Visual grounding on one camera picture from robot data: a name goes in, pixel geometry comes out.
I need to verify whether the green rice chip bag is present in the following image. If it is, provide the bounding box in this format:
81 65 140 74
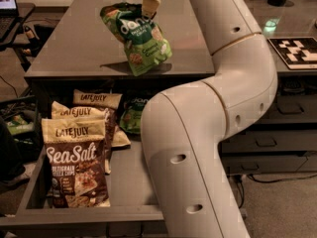
100 2 172 76
119 95 151 135

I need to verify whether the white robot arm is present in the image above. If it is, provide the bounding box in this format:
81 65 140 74
141 0 277 238

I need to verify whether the rear Late July chip bag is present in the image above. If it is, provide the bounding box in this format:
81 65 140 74
73 89 131 148

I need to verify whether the late july chip bag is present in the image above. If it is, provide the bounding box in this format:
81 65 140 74
73 89 131 148
52 101 115 174

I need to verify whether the middle Late July chip bag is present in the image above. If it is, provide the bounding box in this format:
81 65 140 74
52 101 115 174

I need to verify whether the front brown Sea Salt bag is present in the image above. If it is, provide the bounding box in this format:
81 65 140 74
42 117 110 208

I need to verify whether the upper right closed drawer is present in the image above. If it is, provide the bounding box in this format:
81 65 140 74
260 95 317 124

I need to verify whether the closed drawer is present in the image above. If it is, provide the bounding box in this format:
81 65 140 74
222 155 317 175
260 95 317 124
221 130 317 153

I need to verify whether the middle right closed drawer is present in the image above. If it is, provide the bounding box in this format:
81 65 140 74
221 130 317 153

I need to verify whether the lower right closed drawer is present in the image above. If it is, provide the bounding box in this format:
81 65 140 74
222 155 317 175

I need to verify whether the green bag in crate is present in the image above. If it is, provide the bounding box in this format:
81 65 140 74
7 115 34 135

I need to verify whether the open grey top drawer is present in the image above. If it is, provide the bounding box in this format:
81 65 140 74
0 94 248 234

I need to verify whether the dark side table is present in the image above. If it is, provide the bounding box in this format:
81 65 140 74
0 3 36 71

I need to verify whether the laptop computer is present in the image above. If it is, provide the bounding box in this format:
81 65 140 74
0 0 19 41

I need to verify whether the black white fiducial marker board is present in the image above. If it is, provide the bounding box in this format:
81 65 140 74
268 37 317 69

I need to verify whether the black crate with snacks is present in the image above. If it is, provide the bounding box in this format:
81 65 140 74
0 95 43 162

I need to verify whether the black floor cable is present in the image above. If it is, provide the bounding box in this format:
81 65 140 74
231 172 317 209

